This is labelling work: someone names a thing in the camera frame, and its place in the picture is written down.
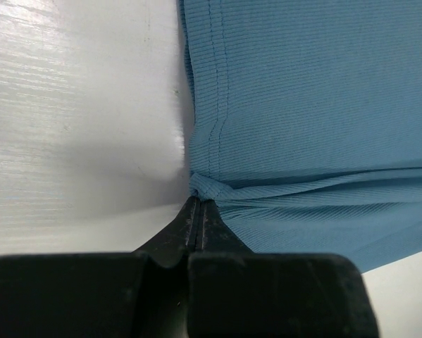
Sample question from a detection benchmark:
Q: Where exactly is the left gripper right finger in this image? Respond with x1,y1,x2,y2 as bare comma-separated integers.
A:
188,201,380,337

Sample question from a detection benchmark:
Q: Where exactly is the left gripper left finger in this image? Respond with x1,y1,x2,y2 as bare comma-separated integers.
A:
0,198,199,337

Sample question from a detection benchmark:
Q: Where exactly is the teal tank top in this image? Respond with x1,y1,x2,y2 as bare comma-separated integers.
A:
179,1,422,271

